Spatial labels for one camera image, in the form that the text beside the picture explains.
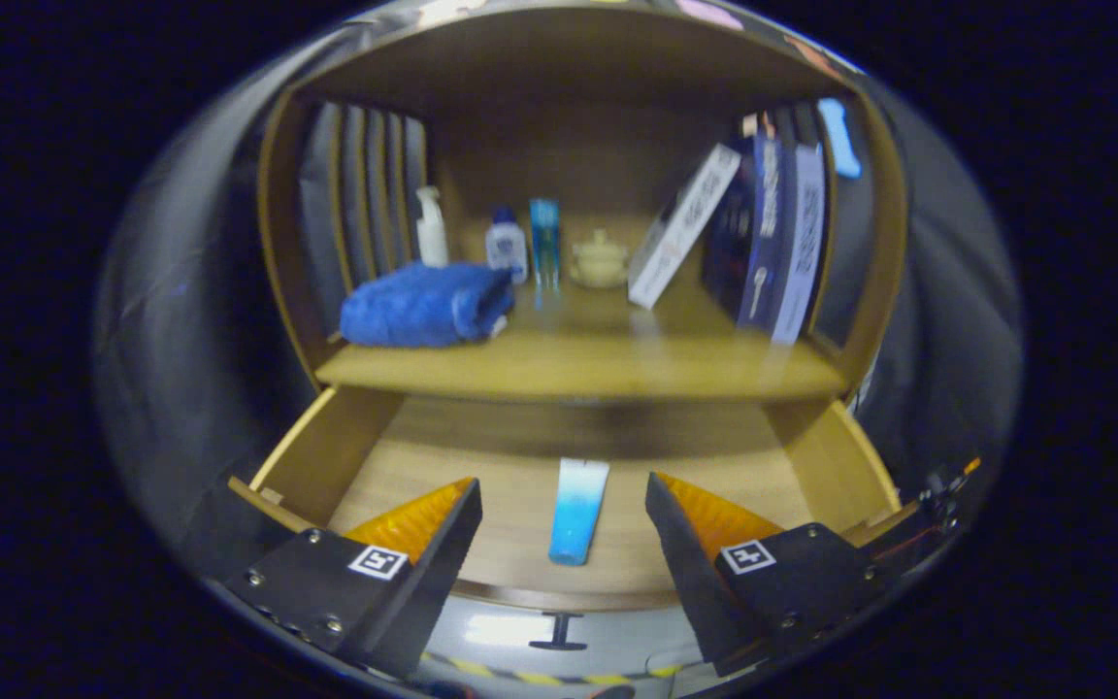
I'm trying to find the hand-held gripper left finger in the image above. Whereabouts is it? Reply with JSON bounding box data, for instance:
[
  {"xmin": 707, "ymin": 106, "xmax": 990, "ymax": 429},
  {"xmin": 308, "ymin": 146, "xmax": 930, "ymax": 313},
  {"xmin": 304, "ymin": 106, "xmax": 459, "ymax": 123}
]
[{"xmin": 224, "ymin": 476, "xmax": 483, "ymax": 679}]

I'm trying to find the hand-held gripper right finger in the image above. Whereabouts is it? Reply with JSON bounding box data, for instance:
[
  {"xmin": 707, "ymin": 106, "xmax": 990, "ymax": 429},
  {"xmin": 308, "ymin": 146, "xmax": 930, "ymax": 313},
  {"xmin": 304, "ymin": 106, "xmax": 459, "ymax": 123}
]
[{"xmin": 645, "ymin": 472, "xmax": 885, "ymax": 678}]

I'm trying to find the wooden drawer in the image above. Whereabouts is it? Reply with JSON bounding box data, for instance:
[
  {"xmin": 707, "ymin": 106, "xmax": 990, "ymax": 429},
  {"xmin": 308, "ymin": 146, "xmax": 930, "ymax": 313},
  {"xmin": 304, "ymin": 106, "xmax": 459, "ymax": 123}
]
[{"xmin": 229, "ymin": 383, "xmax": 904, "ymax": 613}]

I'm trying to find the blue white tube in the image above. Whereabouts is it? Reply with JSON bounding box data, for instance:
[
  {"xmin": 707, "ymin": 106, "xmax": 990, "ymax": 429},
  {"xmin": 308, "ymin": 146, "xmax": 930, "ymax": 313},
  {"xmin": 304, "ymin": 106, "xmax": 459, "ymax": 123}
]
[{"xmin": 547, "ymin": 458, "xmax": 610, "ymax": 567}]

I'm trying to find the wooden countertop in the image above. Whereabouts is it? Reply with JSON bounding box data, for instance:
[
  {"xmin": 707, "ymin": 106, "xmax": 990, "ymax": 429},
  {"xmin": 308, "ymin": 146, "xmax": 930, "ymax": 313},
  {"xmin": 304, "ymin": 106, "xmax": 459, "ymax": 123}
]
[{"xmin": 314, "ymin": 282, "xmax": 849, "ymax": 404}]

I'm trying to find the wooden cabinet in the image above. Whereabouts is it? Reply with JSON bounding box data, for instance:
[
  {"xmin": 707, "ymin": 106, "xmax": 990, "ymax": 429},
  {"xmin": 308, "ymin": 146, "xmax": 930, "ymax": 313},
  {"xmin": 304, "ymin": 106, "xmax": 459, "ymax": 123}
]
[{"xmin": 258, "ymin": 5, "xmax": 909, "ymax": 409}]

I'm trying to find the yellow black floor tape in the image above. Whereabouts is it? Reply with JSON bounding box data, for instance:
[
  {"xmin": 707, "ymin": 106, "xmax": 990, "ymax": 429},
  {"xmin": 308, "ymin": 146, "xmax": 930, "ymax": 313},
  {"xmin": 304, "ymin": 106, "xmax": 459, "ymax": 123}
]
[{"xmin": 423, "ymin": 652, "xmax": 686, "ymax": 685}]

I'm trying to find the black equipment with orange clamp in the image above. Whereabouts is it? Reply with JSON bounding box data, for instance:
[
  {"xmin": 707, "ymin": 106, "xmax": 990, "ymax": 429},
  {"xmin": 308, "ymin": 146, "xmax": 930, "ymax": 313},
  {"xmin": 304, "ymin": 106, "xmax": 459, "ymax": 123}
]
[{"xmin": 899, "ymin": 456, "xmax": 982, "ymax": 545}]

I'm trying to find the blue folded towel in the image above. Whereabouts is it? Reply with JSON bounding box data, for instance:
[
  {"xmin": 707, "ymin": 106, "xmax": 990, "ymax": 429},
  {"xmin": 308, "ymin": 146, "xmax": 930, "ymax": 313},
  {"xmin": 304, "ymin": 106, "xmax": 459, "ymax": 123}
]
[{"xmin": 340, "ymin": 261, "xmax": 516, "ymax": 349}]

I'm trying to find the beige lidded teacup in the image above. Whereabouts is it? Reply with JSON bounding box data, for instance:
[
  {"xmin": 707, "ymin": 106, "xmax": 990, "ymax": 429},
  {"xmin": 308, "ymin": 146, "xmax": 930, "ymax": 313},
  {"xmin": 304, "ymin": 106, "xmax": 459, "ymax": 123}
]
[{"xmin": 569, "ymin": 229, "xmax": 631, "ymax": 289}]

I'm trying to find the white bottle blue cap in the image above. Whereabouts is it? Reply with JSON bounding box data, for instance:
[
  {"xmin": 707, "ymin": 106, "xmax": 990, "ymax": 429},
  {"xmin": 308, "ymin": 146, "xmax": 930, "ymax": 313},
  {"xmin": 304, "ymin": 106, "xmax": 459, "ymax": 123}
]
[{"xmin": 485, "ymin": 206, "xmax": 529, "ymax": 284}]

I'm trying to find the white pump bottle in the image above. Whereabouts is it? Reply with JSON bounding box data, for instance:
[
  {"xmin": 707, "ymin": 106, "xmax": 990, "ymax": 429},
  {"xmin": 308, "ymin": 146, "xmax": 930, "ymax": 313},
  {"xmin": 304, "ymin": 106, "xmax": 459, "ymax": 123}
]
[{"xmin": 415, "ymin": 186, "xmax": 449, "ymax": 269}]

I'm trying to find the white book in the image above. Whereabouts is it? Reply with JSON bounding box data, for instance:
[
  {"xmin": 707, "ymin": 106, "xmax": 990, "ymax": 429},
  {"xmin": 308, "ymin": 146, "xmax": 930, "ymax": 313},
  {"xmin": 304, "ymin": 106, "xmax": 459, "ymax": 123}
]
[{"xmin": 628, "ymin": 144, "xmax": 742, "ymax": 311}]

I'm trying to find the dark blue book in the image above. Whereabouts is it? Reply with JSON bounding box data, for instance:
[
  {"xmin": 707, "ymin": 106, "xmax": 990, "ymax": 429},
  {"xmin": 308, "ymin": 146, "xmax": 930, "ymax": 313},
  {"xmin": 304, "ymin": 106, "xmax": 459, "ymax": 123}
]
[{"xmin": 700, "ymin": 134, "xmax": 783, "ymax": 329}]

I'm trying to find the pale blue book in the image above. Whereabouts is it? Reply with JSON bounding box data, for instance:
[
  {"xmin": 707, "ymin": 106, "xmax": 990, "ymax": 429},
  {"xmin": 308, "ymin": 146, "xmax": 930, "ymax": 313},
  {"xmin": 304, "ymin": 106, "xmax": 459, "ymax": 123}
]
[{"xmin": 771, "ymin": 144, "xmax": 827, "ymax": 346}]

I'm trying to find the clear blue bottle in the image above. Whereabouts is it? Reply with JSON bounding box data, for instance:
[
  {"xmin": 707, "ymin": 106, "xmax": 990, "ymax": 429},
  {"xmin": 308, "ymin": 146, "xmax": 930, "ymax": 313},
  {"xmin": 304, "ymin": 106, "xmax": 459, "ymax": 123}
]
[{"xmin": 530, "ymin": 199, "xmax": 561, "ymax": 289}]

